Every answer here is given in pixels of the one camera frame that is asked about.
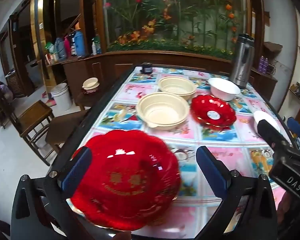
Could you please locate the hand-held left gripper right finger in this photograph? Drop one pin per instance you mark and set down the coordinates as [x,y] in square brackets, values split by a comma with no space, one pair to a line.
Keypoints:
[212,172]

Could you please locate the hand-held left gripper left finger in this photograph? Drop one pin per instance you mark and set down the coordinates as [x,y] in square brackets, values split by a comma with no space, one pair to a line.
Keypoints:
[77,167]

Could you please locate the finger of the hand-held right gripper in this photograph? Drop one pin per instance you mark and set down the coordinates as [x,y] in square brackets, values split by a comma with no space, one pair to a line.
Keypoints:
[270,132]
[297,128]

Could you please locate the white bowl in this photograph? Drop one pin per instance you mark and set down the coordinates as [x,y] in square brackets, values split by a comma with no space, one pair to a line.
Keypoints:
[223,87]
[263,116]

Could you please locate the large red plastic plate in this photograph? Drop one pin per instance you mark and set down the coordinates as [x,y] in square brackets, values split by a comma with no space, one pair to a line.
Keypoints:
[130,160]

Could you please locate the cream plastic bowl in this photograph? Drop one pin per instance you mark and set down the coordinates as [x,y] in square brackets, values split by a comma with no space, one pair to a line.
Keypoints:
[162,110]
[177,86]

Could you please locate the stacked bowls on stool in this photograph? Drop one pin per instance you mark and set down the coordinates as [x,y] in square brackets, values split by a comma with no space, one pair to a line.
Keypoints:
[90,83]

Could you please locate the fruit print tablecloth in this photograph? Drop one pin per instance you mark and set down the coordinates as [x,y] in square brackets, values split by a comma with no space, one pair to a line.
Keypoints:
[215,136]

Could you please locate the brown seat wooden chair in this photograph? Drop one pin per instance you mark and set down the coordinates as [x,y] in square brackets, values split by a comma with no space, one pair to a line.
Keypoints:
[67,127]

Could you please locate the small red plastic plate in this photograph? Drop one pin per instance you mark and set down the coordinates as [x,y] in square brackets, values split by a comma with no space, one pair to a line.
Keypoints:
[202,110]

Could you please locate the purple bottle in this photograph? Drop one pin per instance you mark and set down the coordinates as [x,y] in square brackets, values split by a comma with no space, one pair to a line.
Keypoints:
[265,65]
[261,64]

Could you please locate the small wooden side table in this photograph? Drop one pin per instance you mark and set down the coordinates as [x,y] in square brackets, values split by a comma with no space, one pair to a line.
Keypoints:
[90,100]

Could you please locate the white plastic bucket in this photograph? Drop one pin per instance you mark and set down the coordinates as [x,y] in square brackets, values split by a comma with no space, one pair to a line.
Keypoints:
[61,97]

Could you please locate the red hand broom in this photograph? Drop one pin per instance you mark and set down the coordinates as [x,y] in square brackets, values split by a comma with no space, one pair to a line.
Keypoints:
[48,100]

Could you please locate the stainless steel thermos jug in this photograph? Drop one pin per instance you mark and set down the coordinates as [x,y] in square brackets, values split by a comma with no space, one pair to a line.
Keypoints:
[240,62]

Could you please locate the dark red bowl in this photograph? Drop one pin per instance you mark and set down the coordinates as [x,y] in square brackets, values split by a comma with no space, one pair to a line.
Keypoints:
[90,91]

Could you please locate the wicker basket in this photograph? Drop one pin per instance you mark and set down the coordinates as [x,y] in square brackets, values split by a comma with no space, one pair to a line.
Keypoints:
[14,83]

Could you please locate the wooden partition cabinet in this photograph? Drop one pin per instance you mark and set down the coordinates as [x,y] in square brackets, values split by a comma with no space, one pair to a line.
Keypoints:
[110,65]

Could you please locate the dark bag pile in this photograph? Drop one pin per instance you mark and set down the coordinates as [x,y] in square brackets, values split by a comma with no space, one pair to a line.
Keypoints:
[0,88]

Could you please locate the pale blue water jug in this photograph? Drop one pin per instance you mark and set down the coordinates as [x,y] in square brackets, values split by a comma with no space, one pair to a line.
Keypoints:
[60,50]

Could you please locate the white pump bottle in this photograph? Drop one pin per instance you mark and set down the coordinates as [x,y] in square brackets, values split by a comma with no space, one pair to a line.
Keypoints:
[93,48]

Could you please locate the pink bottle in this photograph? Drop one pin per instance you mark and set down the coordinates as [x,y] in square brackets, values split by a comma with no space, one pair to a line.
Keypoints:
[67,47]

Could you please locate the small black device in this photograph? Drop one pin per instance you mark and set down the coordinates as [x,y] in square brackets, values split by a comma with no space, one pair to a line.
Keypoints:
[146,68]

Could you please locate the black bottle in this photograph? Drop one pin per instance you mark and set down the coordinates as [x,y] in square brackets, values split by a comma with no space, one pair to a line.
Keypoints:
[72,45]

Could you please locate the green spray bottle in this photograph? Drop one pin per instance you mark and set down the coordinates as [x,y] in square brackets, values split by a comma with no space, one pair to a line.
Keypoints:
[98,45]

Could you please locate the blue thermos bottle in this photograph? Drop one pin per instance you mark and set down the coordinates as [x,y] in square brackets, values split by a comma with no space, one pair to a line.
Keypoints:
[79,42]

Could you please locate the flower picture panel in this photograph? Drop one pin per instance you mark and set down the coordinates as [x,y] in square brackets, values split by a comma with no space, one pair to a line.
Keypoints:
[165,17]

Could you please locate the wooden wall shelf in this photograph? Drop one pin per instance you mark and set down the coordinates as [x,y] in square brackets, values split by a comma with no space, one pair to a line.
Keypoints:
[272,47]

